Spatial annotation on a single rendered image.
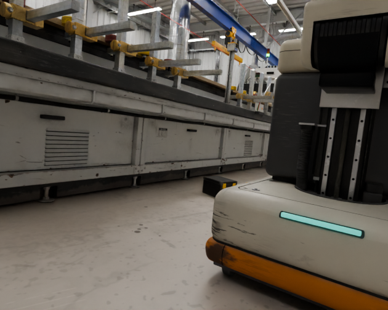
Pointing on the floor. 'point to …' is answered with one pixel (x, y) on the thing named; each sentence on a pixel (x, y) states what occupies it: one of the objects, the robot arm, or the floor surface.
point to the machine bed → (100, 135)
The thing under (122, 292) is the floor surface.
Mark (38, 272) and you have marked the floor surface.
